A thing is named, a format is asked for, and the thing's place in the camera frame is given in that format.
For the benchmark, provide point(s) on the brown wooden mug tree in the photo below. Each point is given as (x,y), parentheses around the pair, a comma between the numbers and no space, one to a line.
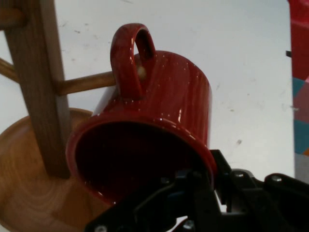
(36,72)

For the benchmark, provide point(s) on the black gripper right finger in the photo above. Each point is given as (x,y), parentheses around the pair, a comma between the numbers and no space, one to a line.
(270,205)

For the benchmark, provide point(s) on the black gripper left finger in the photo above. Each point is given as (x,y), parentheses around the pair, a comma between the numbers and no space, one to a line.
(188,205)

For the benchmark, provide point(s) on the red speckled mug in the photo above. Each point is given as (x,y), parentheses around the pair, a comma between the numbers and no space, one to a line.
(173,91)

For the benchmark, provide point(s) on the teal foam mat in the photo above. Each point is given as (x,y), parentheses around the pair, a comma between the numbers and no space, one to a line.
(301,130)

